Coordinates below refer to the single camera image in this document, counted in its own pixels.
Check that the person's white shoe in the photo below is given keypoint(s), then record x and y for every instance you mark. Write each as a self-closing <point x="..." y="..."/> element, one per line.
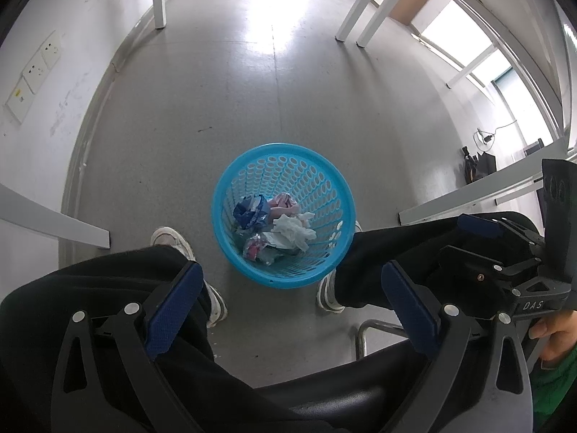
<point x="173" y="241"/>
<point x="327" y="295"/>

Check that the person's right forearm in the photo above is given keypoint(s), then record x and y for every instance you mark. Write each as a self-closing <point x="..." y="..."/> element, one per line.
<point x="559" y="383"/>

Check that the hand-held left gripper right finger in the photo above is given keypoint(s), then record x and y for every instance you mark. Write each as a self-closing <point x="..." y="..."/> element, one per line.
<point x="408" y="311"/>

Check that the blue plastic mesh basket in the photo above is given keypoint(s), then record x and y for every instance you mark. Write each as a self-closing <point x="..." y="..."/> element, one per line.
<point x="315" y="180"/>

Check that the black bag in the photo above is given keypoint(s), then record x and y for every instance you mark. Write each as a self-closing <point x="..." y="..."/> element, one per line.
<point x="478" y="167"/>

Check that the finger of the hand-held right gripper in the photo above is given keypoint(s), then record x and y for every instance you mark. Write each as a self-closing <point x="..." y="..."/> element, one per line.
<point x="480" y="226"/>
<point x="478" y="275"/>

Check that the person's right white shoe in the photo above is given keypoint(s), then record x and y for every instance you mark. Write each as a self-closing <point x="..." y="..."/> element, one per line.
<point x="327" y="295"/>

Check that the person's right leg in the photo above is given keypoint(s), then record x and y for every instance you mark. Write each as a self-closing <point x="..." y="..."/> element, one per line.
<point x="383" y="243"/>

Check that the black chair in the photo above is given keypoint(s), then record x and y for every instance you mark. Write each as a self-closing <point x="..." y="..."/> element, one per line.
<point x="324" y="399"/>

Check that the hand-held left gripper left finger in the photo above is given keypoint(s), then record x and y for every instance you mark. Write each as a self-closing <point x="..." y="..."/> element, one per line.
<point x="176" y="311"/>

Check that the person's right hand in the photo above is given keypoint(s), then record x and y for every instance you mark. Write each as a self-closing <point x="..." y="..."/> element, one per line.
<point x="556" y="336"/>

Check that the person's left white shoe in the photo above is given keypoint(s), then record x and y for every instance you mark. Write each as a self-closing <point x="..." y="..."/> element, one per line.
<point x="173" y="241"/>

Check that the clear plastic wrap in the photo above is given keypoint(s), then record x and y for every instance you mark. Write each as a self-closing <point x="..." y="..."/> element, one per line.
<point x="272" y="256"/>

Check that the blue wrapper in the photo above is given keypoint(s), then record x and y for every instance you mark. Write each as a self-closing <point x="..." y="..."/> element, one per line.
<point x="250" y="212"/>

